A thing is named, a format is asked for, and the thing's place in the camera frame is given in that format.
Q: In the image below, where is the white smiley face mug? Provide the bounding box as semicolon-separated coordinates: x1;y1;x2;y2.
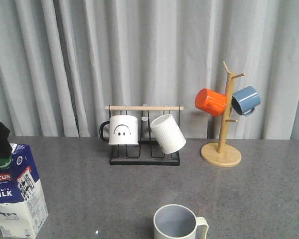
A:
99;115;139;145

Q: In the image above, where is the orange mug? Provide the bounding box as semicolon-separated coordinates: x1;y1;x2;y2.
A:
195;88;227;117

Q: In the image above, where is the wooden mug tree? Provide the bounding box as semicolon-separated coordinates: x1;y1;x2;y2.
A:
200;62;245;167

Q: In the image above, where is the blue white milk carton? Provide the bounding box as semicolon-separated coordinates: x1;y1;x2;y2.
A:
0;143;48;239

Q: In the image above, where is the grey curtain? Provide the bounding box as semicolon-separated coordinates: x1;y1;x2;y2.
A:
0;0;299;139

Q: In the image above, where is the black wire mug rack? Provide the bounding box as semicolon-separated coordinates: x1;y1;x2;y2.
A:
103;105;184;166

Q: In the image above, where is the cream HOME mug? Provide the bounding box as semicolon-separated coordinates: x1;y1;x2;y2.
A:
153;204;209;239

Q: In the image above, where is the blue mug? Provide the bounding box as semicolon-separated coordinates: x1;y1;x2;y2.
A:
232;86;261;117

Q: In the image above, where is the white ribbed mug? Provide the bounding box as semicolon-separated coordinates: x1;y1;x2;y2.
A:
150;114;186;154

